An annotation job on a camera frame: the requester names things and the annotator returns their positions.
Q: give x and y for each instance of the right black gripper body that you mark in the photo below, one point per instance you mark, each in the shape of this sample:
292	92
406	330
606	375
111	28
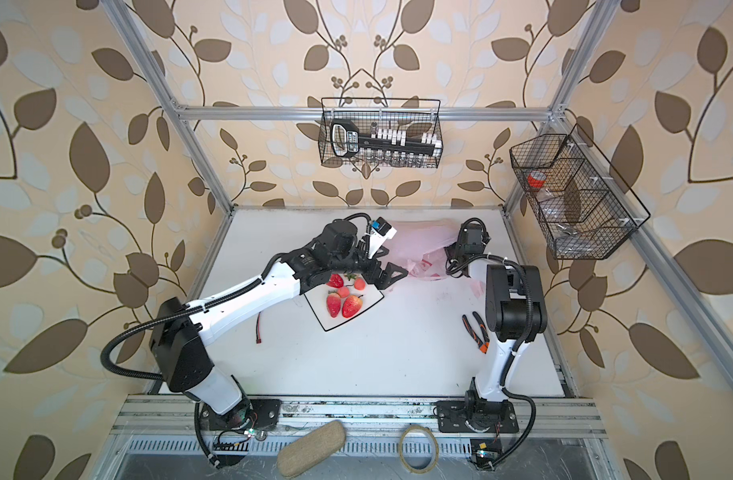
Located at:
454	251

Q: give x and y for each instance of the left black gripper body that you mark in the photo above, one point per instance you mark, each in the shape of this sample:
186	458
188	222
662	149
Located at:
354	259

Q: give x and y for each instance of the red fake strawberry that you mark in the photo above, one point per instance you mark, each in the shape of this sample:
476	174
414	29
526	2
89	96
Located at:
333	304
352	306
336	281

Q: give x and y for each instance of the pink plastic bag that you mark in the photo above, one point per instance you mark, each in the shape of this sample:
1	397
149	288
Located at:
419	247

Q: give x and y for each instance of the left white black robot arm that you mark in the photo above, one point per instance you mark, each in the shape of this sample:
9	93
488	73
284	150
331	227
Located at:
180	340

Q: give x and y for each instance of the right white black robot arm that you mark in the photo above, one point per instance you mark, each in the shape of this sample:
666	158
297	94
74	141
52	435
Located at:
512	318

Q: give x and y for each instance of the white square plate black rim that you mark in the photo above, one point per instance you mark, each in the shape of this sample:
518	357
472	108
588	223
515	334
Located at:
316	299

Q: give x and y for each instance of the black socket set tool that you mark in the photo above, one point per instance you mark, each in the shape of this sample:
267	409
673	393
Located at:
347	141

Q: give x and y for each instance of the orange black pliers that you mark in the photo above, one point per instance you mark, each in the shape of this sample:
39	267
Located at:
481	335

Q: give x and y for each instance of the clear tape roll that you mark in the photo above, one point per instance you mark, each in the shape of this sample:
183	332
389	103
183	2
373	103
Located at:
418	449

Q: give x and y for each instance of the beige oval sponge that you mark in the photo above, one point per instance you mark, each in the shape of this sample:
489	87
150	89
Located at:
311	449

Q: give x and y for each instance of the black wire basket right wall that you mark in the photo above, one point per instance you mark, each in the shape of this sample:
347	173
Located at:
587	209

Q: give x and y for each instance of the black wire basket wall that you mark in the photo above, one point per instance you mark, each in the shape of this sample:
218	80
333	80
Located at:
415	115
587	209

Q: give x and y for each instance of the black connector board with wires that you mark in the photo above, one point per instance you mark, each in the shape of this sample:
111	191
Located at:
258	337

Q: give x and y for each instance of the black wire basket back wall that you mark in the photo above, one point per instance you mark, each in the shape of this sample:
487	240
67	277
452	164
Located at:
415	115

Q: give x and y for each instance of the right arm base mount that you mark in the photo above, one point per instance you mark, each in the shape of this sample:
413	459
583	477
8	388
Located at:
480	416

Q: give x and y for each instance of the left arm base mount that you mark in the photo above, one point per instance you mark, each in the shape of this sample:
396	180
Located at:
251	413

